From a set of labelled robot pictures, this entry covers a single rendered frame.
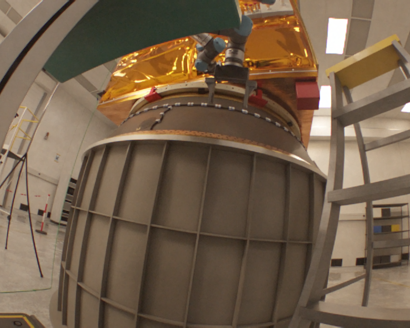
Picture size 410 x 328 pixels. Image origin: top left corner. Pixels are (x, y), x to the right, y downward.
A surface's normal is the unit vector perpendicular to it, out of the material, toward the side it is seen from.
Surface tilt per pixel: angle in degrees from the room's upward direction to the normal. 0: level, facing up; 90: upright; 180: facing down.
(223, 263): 90
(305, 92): 90
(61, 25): 90
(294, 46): 91
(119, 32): 180
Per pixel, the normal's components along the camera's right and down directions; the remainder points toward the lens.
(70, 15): 0.94, 0.01
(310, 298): 0.52, -0.18
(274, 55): -0.36, -0.36
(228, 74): -0.29, 0.03
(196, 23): -0.14, 0.93
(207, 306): 0.07, -0.33
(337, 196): -0.84, -0.29
